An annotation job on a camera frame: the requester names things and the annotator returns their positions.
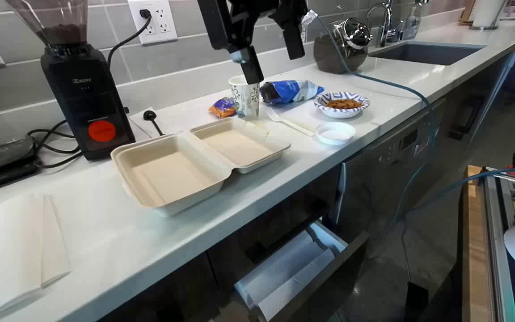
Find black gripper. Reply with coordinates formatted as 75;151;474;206
195;0;310;86

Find white and blue snack packet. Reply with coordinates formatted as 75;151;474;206
259;79;326;109

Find small orange snack packet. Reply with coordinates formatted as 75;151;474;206
208;97;240;120

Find brown snacks in bowl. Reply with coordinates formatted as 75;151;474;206
326;97;365;111

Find beige clamshell food pack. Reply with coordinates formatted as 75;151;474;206
109;117;293;219

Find white patterned paper cup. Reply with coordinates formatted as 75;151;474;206
227;74;263;120

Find dark grey countertop container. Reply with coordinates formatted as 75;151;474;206
311;16;372;75

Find blue patterned white bowl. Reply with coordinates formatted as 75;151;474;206
313;90;372;122

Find chrome faucet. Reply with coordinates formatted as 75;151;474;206
365;0;404;47

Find clear soap bottle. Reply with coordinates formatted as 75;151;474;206
403;0;429;41

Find stainless steel sink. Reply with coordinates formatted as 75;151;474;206
369;40;487;67

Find stainless dishwasher front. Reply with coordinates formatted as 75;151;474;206
336;97;451;240

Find black coffee grinder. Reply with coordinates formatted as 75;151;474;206
4;0;138;161

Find white paper towel roll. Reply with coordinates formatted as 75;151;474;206
470;0;508;31

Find open dark drawer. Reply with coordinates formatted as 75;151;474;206
233;219;370;322

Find white wrap roll box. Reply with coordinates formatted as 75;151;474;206
256;249;338;322

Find black appliance with glass lid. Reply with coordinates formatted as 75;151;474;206
0;113;40;194

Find light wooden beam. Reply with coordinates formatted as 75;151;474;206
460;165;497;322

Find folded white paper napkin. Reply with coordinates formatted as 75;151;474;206
0;192;72;322

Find white wall outlet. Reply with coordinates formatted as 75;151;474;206
127;0;179;47

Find black grinder power cable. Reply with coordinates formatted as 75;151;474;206
106;7;154;68

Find blue cable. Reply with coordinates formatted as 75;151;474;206
322;16;515;240

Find black coiled cable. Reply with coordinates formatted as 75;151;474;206
27;118;86;170

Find aluminium rail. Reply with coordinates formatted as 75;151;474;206
483;176;515;322

